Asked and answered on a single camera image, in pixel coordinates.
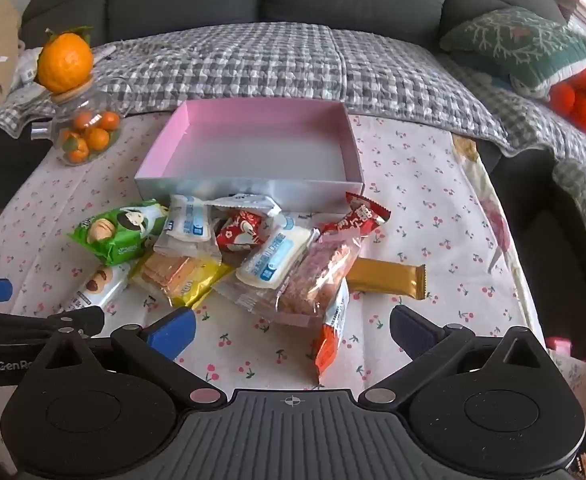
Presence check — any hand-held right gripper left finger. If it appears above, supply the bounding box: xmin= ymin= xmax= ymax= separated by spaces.
xmin=23 ymin=307 xmax=226 ymax=408

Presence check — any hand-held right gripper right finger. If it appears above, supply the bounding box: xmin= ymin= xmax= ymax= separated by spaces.
xmin=358 ymin=305 xmax=554 ymax=408

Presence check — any yellow cracker packet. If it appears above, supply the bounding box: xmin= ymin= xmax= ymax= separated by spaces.
xmin=128 ymin=250 xmax=234 ymax=308

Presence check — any gold bar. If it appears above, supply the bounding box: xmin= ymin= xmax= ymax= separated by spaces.
xmin=345 ymin=257 xmax=426 ymax=301

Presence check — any orange white bar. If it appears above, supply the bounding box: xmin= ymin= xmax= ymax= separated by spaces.
xmin=314 ymin=277 xmax=350 ymax=376

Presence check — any white packet chocolate print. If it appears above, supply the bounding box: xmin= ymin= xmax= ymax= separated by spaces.
xmin=60 ymin=262 xmax=134 ymax=316

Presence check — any small white blue bread packet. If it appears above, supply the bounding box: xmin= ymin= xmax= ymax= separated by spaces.
xmin=153 ymin=194 xmax=222 ymax=263

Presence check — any clear packet brown cake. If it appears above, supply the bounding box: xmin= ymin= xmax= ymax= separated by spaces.
xmin=253 ymin=232 xmax=361 ymax=328

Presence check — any green snack packet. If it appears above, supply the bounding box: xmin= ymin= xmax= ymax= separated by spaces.
xmin=69 ymin=199 xmax=171 ymax=267

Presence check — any red white snack packet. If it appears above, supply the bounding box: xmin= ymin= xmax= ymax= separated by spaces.
xmin=215 ymin=210 xmax=266 ymax=253

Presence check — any long white blue bread packet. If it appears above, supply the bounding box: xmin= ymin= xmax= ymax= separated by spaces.
xmin=213 ymin=212 xmax=319 ymax=311

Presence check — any white packet black print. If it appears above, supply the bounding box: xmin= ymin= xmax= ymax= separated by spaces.
xmin=208 ymin=192 xmax=281 ymax=218

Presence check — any pink cardboard box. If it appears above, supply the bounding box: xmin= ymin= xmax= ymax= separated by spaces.
xmin=134 ymin=99 xmax=365 ymax=211

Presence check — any cherry print tablecloth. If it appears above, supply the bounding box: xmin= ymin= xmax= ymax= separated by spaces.
xmin=0 ymin=110 xmax=549 ymax=476

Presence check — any pile of small tangerines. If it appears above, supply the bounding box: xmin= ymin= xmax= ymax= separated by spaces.
xmin=60 ymin=111 xmax=121 ymax=165

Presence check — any wooden jar lid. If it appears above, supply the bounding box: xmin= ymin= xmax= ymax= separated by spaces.
xmin=50 ymin=74 xmax=96 ymax=103

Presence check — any white bundle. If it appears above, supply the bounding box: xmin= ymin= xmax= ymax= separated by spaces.
xmin=13 ymin=47 xmax=44 ymax=91

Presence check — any large orange with leaves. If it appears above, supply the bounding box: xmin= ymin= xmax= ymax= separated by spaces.
xmin=34 ymin=26 xmax=95 ymax=95

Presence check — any orange plush toy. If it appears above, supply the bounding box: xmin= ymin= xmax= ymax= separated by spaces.
xmin=548 ymin=60 xmax=586 ymax=140

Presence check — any grey checkered quilt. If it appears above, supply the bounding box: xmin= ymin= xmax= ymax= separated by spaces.
xmin=0 ymin=22 xmax=586 ymax=281

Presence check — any green branch print pillow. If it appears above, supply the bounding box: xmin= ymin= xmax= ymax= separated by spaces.
xmin=439 ymin=6 xmax=586 ymax=98

